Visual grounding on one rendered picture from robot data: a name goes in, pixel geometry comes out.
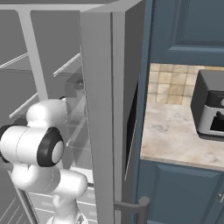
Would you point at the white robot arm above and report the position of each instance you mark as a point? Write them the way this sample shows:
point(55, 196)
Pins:
point(26, 143)

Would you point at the grey fridge door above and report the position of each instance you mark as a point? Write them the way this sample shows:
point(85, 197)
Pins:
point(100, 96)

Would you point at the glass fridge shelf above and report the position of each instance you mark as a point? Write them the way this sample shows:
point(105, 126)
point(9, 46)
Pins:
point(76, 132)
point(14, 60)
point(67, 64)
point(23, 105)

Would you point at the grey fridge body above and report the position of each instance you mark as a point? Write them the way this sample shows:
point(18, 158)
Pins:
point(58, 32)

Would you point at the blue tall side panel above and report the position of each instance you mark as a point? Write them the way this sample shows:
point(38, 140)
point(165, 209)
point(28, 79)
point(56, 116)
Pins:
point(145, 75)

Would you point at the black and silver coffee machine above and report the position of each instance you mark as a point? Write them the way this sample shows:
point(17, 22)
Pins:
point(204, 102)

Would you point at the blue base cupboard door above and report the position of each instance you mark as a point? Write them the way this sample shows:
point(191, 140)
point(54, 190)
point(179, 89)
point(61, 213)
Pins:
point(175, 198)
point(219, 216)

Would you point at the blue wall cupboard door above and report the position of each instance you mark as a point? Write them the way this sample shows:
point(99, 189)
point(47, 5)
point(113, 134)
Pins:
point(189, 26)

